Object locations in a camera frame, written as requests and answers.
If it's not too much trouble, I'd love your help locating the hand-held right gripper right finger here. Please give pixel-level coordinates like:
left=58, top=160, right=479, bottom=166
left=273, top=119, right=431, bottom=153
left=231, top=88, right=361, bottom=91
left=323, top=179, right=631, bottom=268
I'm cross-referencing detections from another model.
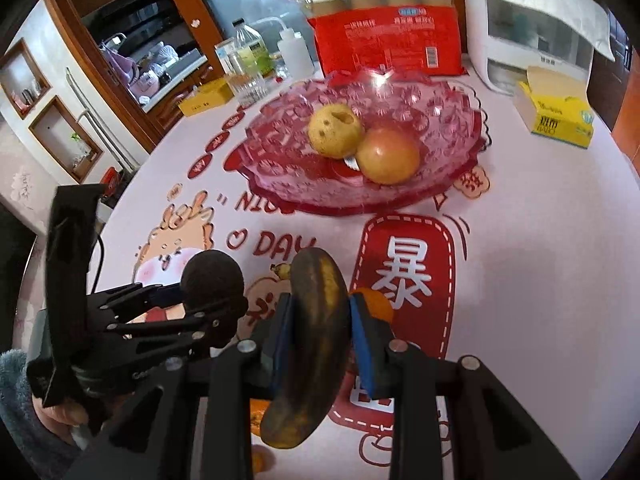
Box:
left=349, top=292, right=581, bottom=480

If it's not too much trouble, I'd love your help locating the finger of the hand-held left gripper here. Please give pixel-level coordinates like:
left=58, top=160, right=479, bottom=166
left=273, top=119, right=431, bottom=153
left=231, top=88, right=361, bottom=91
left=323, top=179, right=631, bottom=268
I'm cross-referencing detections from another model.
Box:
left=87, top=282, right=188, bottom=324
left=102, top=300, right=249, bottom=377

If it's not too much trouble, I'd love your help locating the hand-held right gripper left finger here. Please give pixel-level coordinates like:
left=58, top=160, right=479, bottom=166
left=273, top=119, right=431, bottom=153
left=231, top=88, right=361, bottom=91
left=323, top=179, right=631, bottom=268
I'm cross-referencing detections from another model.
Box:
left=65, top=292, right=296, bottom=480

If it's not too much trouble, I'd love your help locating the dark overripe banana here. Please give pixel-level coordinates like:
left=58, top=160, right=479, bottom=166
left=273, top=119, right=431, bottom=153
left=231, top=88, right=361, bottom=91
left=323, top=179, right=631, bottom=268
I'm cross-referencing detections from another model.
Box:
left=260, top=247, right=353, bottom=450

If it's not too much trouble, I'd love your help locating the dark brown round fruit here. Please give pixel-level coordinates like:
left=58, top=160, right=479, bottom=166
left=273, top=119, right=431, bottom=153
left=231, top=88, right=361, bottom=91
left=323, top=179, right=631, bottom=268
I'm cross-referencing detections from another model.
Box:
left=180, top=250, right=246, bottom=311

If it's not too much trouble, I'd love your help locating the pink glass fruit bowl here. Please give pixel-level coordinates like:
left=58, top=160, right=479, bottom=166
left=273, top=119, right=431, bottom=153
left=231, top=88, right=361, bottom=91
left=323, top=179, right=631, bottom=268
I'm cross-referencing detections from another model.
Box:
left=235, top=69, right=488, bottom=217

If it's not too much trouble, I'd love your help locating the person's left forearm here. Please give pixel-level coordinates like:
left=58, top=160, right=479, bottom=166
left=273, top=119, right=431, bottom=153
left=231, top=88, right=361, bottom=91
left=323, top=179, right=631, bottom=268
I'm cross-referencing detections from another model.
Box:
left=0, top=349, right=56, bottom=461

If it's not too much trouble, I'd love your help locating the person's left hand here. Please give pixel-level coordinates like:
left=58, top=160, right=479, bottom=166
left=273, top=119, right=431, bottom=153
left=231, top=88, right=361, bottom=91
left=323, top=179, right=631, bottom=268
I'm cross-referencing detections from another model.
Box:
left=47, top=400, right=93, bottom=448

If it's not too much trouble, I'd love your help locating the white refrigerator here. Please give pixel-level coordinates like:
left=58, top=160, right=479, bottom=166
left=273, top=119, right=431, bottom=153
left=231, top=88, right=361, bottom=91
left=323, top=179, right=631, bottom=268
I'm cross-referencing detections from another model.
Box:
left=62, top=67, right=143, bottom=173

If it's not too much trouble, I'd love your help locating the printed tablecloth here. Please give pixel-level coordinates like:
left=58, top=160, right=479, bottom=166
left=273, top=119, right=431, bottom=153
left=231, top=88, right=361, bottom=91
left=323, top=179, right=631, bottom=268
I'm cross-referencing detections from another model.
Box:
left=20, top=55, right=640, bottom=480

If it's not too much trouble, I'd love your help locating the yellow red apple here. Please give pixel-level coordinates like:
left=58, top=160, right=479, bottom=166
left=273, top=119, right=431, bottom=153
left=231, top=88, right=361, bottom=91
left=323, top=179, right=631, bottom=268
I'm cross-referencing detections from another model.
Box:
left=356, top=127, right=421, bottom=184

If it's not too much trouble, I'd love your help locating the flat yellow box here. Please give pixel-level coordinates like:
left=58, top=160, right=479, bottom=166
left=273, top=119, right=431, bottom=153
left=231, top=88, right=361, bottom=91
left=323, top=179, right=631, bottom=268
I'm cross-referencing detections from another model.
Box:
left=177, top=79, right=235, bottom=117

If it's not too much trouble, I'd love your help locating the yellow pear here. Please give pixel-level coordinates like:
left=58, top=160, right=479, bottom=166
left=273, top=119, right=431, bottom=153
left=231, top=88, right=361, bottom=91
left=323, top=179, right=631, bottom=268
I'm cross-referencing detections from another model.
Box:
left=307, top=102, right=364, bottom=159

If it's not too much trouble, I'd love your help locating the glass cup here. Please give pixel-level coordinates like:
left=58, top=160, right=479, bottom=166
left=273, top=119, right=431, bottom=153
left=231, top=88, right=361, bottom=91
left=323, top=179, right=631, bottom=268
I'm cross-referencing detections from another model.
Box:
left=225, top=72, right=266, bottom=107

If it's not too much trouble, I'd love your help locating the clear plastic container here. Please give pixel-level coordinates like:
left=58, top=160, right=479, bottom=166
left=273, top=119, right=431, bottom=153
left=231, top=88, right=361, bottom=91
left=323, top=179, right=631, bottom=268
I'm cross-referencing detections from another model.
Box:
left=215, top=39, right=246, bottom=78

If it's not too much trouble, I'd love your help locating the wooden kitchen cabinet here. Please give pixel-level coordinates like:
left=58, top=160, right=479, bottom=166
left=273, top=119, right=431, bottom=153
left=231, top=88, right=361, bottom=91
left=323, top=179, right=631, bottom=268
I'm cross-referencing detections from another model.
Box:
left=47, top=0, right=226, bottom=153

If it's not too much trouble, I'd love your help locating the clear plastic bottle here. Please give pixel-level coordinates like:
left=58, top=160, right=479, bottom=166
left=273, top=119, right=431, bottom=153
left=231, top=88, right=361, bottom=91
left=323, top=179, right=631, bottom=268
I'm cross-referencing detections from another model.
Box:
left=232, top=19, right=276, bottom=81

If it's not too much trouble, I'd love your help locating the white squeeze bottle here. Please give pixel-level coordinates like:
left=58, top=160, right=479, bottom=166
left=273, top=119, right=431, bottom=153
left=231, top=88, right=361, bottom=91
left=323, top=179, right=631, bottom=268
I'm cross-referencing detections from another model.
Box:
left=250, top=16, right=315, bottom=81

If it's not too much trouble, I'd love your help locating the yellow tissue box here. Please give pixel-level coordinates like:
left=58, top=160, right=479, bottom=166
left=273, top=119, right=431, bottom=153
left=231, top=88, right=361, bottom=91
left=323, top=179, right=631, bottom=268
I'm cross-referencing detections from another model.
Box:
left=515, top=66, right=596, bottom=150

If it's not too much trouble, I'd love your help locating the red pack of bottles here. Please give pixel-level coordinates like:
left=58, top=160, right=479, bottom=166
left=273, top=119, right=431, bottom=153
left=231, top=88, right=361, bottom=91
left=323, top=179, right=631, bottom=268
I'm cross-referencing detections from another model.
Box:
left=295, top=0, right=466, bottom=78

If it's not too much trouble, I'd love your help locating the white countertop appliance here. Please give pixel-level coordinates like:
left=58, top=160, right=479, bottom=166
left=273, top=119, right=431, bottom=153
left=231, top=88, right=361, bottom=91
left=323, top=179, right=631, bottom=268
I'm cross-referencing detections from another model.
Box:
left=460, top=0, right=596, bottom=96

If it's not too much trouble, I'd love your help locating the wooden storage cabinet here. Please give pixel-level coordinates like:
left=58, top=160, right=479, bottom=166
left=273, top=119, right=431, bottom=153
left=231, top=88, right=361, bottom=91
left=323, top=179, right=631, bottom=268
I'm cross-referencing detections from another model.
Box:
left=590, top=22, right=640, bottom=133

